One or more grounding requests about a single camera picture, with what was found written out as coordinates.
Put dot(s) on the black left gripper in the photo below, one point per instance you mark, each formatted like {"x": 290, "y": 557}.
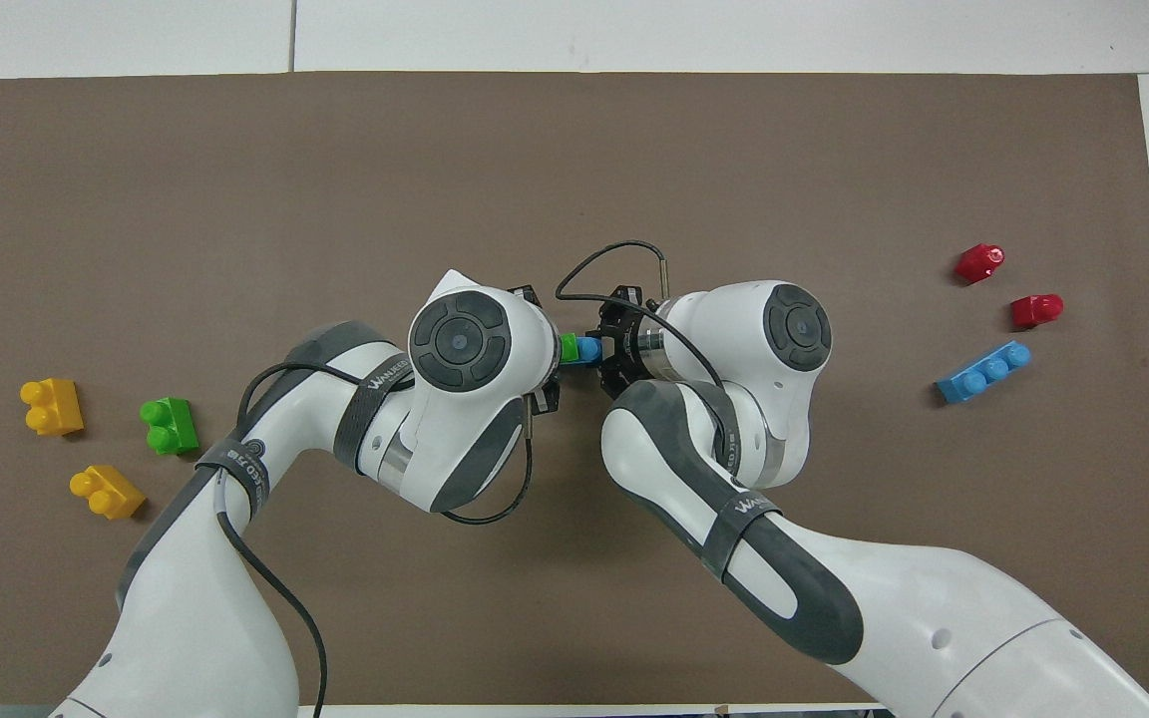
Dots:
{"x": 545, "y": 401}

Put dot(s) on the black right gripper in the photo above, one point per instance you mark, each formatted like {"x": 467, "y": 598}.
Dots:
{"x": 624, "y": 344}

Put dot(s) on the blue three-stud block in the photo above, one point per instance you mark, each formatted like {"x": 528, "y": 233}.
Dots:
{"x": 983, "y": 373}
{"x": 587, "y": 350}

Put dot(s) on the green two-stud block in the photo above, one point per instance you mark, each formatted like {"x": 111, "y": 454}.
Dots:
{"x": 171, "y": 426}
{"x": 569, "y": 348}

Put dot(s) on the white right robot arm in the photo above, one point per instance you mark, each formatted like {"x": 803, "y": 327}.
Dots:
{"x": 934, "y": 618}

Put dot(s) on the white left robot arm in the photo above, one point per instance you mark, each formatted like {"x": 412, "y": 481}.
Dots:
{"x": 205, "y": 598}

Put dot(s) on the red one-stud block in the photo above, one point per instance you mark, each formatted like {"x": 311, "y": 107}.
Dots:
{"x": 979, "y": 263}
{"x": 1036, "y": 311}

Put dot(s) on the yellow two-stud block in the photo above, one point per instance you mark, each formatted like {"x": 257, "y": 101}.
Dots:
{"x": 108, "y": 492}
{"x": 53, "y": 406}

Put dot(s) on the brown table mat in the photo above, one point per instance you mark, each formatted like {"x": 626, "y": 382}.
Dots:
{"x": 574, "y": 170}

